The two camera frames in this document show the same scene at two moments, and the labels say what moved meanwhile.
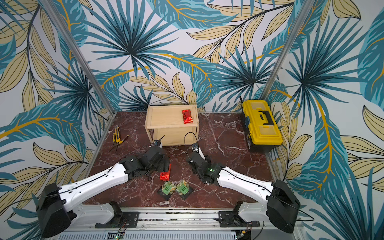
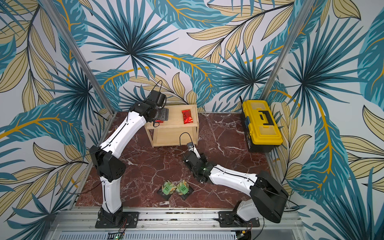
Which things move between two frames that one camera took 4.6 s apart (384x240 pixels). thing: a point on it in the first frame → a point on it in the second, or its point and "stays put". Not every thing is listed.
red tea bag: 187,116 stays put
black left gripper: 163,167 → 165,114
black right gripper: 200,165 stays put
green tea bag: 182,187 stays put
